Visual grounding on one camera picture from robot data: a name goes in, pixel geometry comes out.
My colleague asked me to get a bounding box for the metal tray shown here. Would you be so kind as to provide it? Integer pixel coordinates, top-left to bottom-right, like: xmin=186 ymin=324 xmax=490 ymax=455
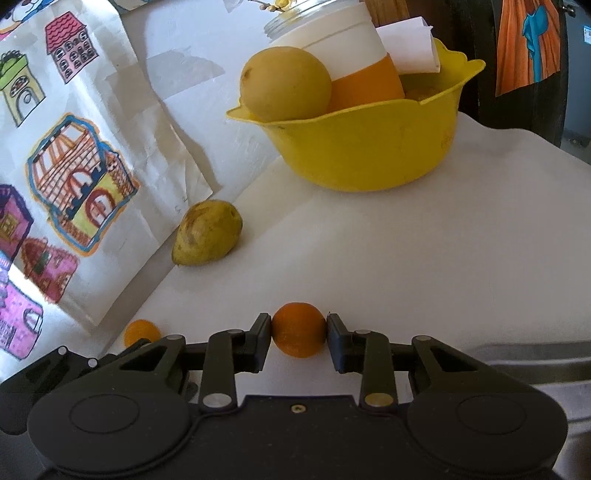
xmin=468 ymin=340 xmax=590 ymax=465

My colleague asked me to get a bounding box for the small orange tangerine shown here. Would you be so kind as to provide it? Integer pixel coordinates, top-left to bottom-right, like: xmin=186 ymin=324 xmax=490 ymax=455
xmin=271 ymin=302 xmax=327 ymax=359
xmin=123 ymin=319 xmax=161 ymax=348

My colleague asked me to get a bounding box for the yellow flower sprig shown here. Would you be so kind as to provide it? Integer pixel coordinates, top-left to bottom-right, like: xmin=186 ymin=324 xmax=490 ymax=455
xmin=249 ymin=0 xmax=294 ymax=13

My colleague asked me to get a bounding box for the yellow plastic bowl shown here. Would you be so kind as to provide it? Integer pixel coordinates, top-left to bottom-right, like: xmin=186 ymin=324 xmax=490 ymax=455
xmin=225 ymin=37 xmax=487 ymax=193

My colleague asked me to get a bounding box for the folded white paper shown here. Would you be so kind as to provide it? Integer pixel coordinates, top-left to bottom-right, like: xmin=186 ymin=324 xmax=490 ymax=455
xmin=377 ymin=16 xmax=441 ymax=75

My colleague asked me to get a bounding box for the green yellow mango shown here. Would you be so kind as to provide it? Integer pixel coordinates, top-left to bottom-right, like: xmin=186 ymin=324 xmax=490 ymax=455
xmin=171 ymin=199 xmax=243 ymax=266

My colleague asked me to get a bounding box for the white and orange jar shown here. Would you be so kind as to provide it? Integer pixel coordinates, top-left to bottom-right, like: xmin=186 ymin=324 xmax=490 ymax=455
xmin=263 ymin=0 xmax=405 ymax=112

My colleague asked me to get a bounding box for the children's houses drawing paper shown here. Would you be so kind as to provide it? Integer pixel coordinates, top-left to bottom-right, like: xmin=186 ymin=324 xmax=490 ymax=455
xmin=1 ymin=1 xmax=211 ymax=377

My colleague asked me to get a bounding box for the orange dress painting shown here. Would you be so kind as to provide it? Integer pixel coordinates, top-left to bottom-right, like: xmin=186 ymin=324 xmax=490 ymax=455
xmin=496 ymin=0 xmax=561 ymax=96

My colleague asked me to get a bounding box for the yellow pear in bowl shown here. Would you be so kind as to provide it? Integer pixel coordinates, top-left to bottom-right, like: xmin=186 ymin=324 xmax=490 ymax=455
xmin=239 ymin=46 xmax=332 ymax=122

